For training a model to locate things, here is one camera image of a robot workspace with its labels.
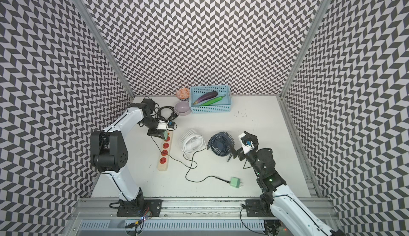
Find dark blue desk fan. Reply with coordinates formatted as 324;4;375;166
207;132;234;157

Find green plug white fan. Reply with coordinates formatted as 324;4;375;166
229;177;242;189

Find green plug blue fan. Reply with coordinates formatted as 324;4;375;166
162;131;169;141

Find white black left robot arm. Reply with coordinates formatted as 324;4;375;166
90;97;168;217

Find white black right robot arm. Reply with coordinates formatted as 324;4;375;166
231;131;345;236

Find white desk fan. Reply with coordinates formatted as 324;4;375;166
178;128;207;160

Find beige power strip red sockets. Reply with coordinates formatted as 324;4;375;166
157;131;173;172

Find lilac plastic bowl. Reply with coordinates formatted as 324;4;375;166
174;101;191;116

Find orange blue patterned bowl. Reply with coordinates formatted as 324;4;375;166
175;88;190;101

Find light blue perforated basket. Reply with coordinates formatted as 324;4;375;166
190;85;232;114

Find green toy cucumber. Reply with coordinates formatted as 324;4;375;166
201;96;225;106

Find purple toy eggplant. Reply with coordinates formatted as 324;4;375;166
193;91;218;105

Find black power strip cable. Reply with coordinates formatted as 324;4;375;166
156;105;179;122

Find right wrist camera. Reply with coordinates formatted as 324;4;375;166
239;133;255;155

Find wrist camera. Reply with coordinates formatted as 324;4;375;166
157;121;177;131
239;133;255;155

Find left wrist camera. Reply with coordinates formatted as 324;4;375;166
157;121;177;131

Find black white fan cable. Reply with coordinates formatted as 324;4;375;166
184;148;231;184

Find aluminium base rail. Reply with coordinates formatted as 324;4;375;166
63;197;346;236

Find aluminium corner post left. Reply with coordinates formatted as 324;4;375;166
72;0;135;99

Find aluminium corner post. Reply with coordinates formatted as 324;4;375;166
279;0;332;99
72;0;135;99

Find aluminium corner post right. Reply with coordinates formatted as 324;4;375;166
279;0;332;99

